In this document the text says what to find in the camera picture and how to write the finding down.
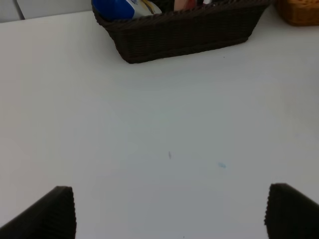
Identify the white shampoo bottle blue cap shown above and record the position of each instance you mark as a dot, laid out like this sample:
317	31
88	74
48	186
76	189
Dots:
125	9

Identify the orange wicker basket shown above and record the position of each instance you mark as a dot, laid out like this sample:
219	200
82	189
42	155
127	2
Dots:
298	12

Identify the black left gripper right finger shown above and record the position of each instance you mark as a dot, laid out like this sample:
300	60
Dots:
290	214

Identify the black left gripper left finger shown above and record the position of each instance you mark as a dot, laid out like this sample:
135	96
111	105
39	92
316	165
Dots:
51	217

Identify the dark brown wicker basket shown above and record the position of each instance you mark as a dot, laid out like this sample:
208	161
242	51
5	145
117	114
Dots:
220	24

